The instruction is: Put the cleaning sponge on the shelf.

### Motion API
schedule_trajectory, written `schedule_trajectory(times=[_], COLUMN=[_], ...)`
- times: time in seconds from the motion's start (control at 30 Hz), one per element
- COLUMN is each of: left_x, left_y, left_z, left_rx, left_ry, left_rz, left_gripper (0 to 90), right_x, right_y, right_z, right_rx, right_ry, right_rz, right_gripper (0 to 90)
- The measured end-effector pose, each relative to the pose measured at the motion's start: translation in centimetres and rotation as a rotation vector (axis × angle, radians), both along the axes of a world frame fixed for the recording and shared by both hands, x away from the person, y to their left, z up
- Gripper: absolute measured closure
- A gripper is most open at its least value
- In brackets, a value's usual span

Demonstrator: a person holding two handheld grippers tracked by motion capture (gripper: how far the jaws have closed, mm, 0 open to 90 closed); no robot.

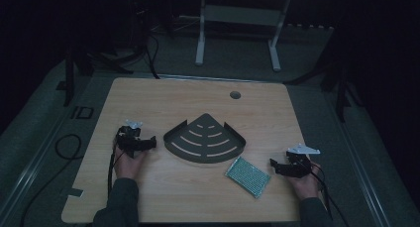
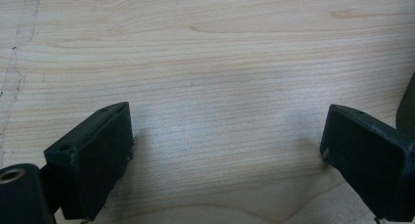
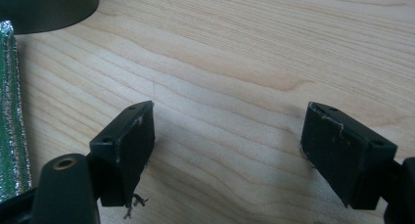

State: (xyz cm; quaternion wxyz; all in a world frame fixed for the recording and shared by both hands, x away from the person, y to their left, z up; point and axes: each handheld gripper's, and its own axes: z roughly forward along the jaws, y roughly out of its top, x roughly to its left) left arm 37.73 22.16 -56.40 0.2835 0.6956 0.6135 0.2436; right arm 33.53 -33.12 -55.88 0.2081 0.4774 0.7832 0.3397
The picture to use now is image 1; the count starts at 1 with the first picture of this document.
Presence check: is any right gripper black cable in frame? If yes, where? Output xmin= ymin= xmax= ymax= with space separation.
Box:
xmin=296 ymin=159 xmax=351 ymax=227

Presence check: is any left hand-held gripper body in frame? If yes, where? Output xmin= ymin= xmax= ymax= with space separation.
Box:
xmin=115 ymin=119 xmax=149 ymax=159

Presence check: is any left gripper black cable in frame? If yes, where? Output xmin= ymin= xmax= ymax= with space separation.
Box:
xmin=106 ymin=128 xmax=125 ymax=199

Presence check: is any person's left hand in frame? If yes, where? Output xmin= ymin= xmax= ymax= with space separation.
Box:
xmin=113 ymin=139 xmax=149 ymax=181

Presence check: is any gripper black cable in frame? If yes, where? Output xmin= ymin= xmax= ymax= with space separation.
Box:
xmin=106 ymin=128 xmax=125 ymax=199
xmin=296 ymin=159 xmax=351 ymax=227

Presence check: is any person's right hand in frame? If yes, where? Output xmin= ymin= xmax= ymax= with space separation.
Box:
xmin=287 ymin=158 xmax=326 ymax=201

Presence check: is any black hanging cable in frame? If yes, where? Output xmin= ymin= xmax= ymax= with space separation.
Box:
xmin=144 ymin=32 xmax=162 ymax=80

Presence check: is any white metal table frame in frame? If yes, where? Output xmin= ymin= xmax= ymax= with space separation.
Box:
xmin=194 ymin=0 xmax=293 ymax=72

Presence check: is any dark grey corner shelf tray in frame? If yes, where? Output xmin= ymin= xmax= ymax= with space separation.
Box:
xmin=162 ymin=112 xmax=248 ymax=165

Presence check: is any black floor cable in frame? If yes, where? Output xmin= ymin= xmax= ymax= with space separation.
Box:
xmin=19 ymin=133 xmax=83 ymax=227

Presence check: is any green perforated circuit board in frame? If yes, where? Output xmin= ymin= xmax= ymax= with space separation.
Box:
xmin=225 ymin=156 xmax=272 ymax=199

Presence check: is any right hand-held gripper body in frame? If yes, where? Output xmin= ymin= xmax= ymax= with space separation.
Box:
xmin=284 ymin=143 xmax=322 ymax=179

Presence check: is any black metal stand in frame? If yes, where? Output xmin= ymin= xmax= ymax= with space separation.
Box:
xmin=54 ymin=45 xmax=135 ymax=108
xmin=283 ymin=55 xmax=365 ymax=124

